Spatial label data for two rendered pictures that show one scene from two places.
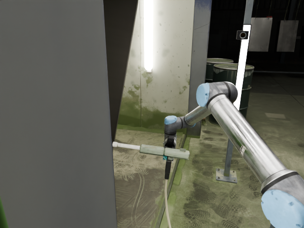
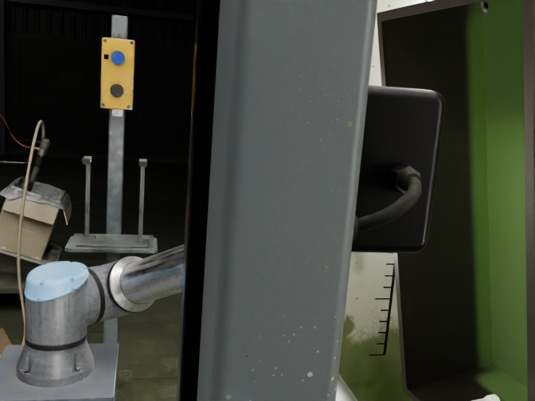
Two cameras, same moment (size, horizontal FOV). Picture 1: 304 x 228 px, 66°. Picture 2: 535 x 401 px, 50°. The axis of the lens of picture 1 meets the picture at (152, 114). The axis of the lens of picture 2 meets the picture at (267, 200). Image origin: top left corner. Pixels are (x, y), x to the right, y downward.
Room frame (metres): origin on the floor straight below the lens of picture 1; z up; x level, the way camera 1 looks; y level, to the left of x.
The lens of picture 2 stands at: (2.20, -0.86, 1.38)
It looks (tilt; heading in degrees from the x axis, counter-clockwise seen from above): 10 degrees down; 152
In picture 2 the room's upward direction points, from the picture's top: 4 degrees clockwise
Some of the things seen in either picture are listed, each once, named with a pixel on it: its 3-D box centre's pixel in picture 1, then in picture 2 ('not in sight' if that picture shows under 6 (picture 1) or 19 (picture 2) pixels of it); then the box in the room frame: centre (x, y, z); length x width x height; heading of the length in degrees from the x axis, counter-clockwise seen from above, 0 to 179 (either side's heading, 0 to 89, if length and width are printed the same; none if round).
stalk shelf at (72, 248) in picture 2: not in sight; (113, 243); (0.03, -0.38, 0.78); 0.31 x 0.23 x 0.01; 75
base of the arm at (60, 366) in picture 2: not in sight; (56, 351); (0.72, -0.67, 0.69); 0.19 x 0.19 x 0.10
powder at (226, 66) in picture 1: (233, 67); not in sight; (3.48, -1.20, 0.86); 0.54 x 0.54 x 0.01
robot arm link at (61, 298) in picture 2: not in sight; (60, 300); (0.72, -0.66, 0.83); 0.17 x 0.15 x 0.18; 112
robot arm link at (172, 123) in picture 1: (171, 124); not in sight; (1.59, -0.15, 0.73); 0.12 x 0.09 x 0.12; 112
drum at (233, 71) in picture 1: (230, 94); not in sight; (3.48, -1.20, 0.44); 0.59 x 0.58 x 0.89; 0
